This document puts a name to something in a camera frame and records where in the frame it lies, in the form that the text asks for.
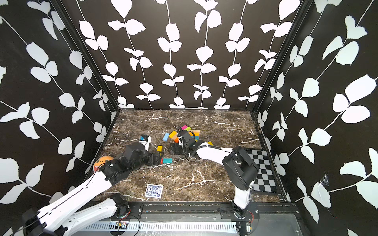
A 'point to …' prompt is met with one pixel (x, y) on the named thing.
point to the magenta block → (184, 127)
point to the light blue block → (165, 137)
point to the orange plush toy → (101, 161)
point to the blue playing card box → (154, 191)
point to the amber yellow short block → (173, 134)
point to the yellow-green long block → (196, 140)
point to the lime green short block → (188, 129)
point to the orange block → (176, 140)
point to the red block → (161, 161)
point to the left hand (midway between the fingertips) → (157, 150)
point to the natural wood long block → (195, 131)
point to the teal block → (167, 160)
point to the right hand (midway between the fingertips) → (170, 148)
